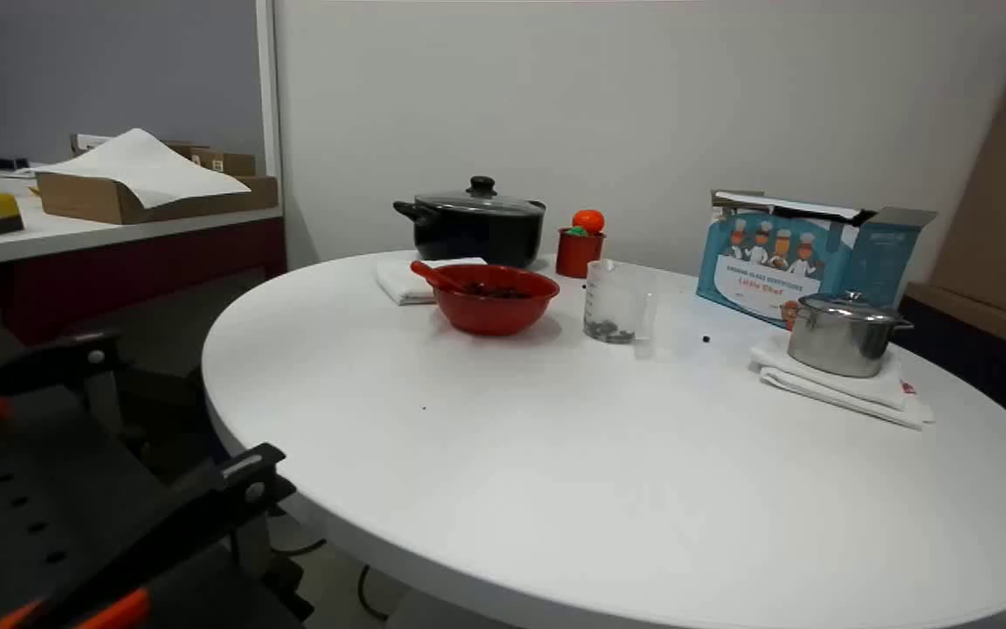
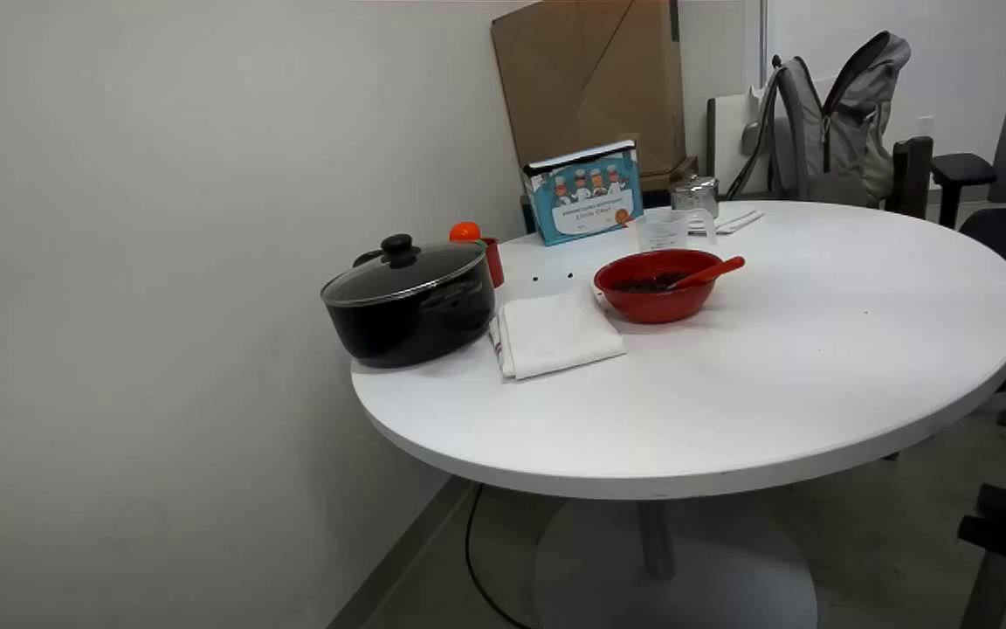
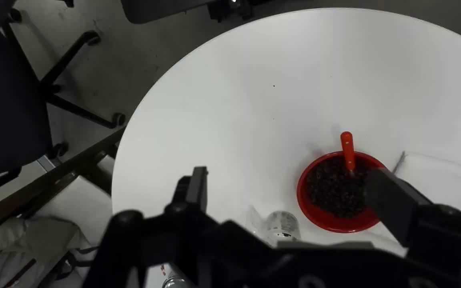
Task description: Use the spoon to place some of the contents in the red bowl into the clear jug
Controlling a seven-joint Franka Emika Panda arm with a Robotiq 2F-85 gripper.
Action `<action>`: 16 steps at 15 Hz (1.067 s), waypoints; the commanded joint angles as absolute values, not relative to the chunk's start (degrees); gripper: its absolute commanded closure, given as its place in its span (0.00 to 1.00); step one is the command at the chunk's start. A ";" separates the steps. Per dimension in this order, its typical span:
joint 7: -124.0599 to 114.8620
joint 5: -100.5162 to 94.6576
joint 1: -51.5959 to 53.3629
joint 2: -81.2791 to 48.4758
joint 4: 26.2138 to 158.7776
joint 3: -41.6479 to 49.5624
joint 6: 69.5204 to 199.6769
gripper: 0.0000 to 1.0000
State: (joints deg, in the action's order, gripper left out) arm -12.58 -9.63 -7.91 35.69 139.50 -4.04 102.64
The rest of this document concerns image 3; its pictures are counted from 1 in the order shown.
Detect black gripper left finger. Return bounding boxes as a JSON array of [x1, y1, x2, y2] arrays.
[[170, 165, 211, 215]]

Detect small metal cup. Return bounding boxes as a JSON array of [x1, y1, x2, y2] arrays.
[[263, 210, 302, 245]]

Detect red bowl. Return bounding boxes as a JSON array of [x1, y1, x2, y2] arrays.
[[294, 151, 388, 236]]

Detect grey backpack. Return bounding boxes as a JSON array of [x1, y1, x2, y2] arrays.
[[0, 215, 98, 288]]

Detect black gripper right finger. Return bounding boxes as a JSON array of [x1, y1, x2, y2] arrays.
[[363, 168, 435, 250]]

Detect dark brown beans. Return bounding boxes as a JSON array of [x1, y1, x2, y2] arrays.
[[307, 157, 374, 218]]

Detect red handled spoon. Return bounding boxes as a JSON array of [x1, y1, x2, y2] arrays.
[[339, 130, 358, 176]]

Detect black office chair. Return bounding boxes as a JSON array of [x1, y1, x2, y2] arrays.
[[0, 0, 130, 189]]

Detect brown wooden chair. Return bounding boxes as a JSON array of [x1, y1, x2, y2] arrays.
[[0, 127, 126, 244]]

